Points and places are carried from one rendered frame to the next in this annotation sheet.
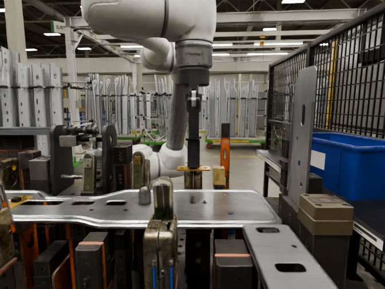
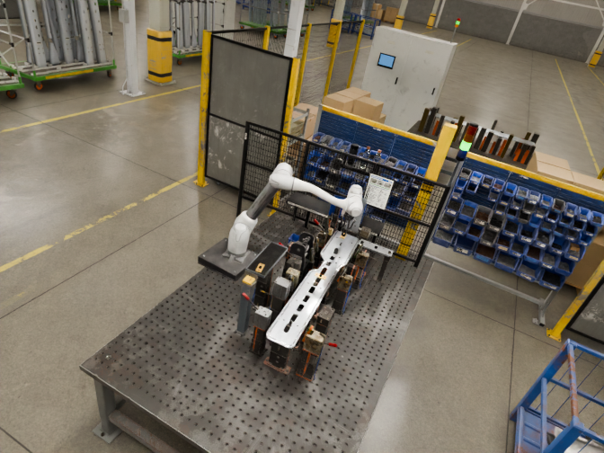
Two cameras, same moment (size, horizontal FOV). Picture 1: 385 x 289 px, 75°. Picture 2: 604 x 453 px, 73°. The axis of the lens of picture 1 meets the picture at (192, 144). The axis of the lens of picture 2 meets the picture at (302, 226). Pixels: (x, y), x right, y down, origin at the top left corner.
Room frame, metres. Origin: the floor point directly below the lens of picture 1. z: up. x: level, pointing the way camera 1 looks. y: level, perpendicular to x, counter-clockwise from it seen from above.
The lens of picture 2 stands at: (0.17, 2.75, 2.87)
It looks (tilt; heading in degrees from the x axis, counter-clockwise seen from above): 33 degrees down; 286
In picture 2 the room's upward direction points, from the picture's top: 12 degrees clockwise
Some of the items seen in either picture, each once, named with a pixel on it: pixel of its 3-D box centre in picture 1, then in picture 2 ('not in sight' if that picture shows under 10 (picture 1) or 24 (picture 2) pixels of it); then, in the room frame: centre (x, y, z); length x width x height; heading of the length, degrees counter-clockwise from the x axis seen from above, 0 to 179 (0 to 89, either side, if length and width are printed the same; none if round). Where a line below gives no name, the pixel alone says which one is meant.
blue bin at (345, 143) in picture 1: (340, 159); (347, 208); (0.72, -0.44, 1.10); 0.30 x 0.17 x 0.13; 7
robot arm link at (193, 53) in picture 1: (193, 58); not in sight; (0.62, 0.00, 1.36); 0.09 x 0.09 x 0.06
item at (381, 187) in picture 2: not in sight; (377, 191); (0.52, -0.55, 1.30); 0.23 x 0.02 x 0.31; 0
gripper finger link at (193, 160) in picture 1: (193, 153); not in sight; (0.61, 0.00, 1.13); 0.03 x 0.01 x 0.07; 90
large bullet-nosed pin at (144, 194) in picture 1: (145, 196); not in sight; (0.62, 0.12, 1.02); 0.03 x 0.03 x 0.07
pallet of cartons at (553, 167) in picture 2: not in sight; (559, 224); (-1.55, -2.67, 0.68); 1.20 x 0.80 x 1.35; 178
